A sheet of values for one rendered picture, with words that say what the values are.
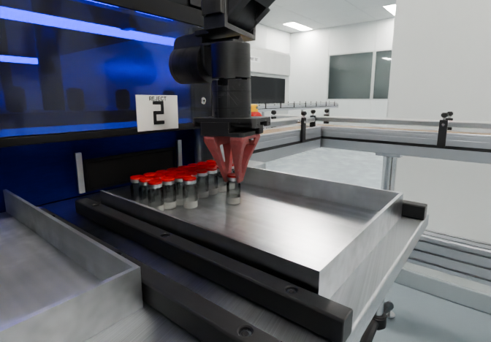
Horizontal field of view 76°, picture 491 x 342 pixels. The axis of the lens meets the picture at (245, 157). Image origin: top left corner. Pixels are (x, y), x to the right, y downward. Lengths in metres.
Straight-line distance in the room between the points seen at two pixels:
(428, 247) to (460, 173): 0.61
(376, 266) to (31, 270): 0.33
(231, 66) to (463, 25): 1.54
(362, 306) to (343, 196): 0.25
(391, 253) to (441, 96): 1.52
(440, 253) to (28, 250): 1.24
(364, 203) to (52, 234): 0.41
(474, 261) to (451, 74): 0.91
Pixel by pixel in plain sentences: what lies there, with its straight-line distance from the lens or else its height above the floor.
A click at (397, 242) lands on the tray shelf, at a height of 0.88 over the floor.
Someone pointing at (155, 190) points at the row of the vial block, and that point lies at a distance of 0.46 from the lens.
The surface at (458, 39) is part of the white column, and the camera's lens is 1.87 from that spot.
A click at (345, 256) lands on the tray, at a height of 0.91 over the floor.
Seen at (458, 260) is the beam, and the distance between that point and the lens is 1.38.
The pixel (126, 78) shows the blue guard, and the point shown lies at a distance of 0.54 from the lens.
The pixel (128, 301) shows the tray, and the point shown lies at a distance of 0.28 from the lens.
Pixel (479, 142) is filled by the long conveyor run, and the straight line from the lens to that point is 1.23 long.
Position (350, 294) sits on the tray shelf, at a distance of 0.30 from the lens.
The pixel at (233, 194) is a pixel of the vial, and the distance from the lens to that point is 0.48.
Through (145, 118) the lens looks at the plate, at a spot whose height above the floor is 1.01.
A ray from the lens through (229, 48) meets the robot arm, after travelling 0.45.
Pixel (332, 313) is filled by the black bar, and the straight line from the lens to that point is 0.24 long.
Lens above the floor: 1.04
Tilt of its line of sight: 11 degrees down
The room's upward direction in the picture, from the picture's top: straight up
